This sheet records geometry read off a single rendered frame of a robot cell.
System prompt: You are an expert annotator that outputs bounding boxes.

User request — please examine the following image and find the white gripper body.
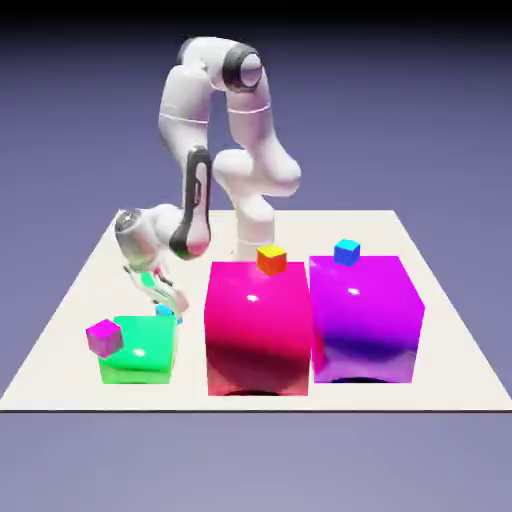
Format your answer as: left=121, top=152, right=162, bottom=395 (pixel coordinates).
left=122, top=265, right=190, bottom=315

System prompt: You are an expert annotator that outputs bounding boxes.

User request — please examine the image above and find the small cyan cube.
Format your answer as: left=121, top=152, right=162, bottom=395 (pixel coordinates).
left=154, top=302, right=184, bottom=326

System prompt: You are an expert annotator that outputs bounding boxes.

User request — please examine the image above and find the small purple cube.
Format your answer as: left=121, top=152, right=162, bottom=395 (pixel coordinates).
left=85, top=318, right=124, bottom=359

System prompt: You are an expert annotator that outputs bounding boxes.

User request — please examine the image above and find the small orange cube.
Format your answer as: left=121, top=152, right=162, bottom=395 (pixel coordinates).
left=256, top=244, right=288, bottom=277

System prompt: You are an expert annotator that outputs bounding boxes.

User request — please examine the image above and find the small blue cube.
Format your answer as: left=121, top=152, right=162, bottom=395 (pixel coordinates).
left=333, top=238, right=362, bottom=268

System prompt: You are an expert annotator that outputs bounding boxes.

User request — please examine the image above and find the large green box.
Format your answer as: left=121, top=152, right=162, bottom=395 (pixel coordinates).
left=97, top=315, right=178, bottom=386

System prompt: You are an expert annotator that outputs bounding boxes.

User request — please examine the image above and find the large pink box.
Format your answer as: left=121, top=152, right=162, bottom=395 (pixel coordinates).
left=203, top=260, right=314, bottom=398

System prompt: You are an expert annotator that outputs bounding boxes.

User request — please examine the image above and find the large purple box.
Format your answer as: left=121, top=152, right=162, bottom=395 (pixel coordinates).
left=308, top=254, right=426, bottom=385

